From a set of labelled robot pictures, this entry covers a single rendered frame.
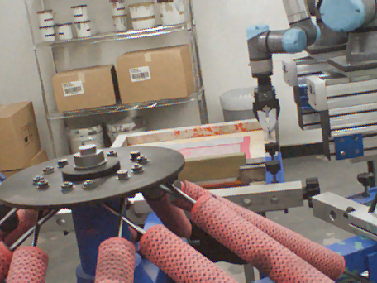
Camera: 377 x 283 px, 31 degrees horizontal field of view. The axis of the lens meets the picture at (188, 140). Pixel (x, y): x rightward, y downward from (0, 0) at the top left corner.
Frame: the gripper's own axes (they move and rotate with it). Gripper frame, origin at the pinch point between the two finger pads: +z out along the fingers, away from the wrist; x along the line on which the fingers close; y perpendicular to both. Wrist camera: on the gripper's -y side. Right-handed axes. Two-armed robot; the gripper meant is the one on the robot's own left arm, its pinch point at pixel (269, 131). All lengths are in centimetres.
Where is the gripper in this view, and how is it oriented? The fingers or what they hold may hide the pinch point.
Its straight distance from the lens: 229.3
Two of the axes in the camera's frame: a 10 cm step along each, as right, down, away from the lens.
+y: 0.9, -3.0, 9.5
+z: 1.5, 9.5, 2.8
